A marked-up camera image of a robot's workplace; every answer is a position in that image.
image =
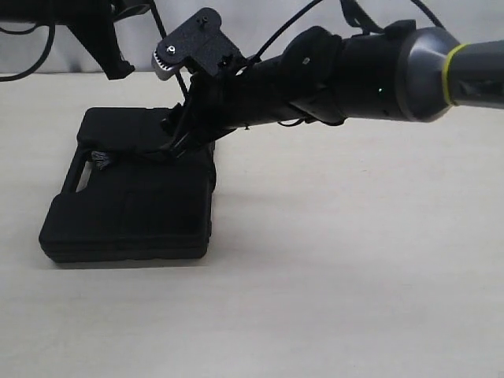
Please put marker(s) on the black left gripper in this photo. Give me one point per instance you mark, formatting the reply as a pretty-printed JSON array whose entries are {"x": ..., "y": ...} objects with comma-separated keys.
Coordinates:
[{"x": 90, "y": 21}]

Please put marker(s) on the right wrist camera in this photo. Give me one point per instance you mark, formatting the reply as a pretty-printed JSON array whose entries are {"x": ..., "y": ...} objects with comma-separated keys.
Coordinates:
[{"x": 198, "y": 45}]

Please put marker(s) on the black plastic carry case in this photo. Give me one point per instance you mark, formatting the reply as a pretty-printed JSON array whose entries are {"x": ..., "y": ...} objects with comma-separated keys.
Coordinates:
[{"x": 121, "y": 201}]

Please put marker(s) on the white backdrop curtain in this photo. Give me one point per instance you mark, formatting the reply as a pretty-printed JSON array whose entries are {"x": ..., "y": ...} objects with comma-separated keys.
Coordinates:
[{"x": 248, "y": 24}]

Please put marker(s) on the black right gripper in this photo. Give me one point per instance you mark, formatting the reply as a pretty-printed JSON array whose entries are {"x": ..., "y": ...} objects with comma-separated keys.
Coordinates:
[{"x": 204, "y": 116}]

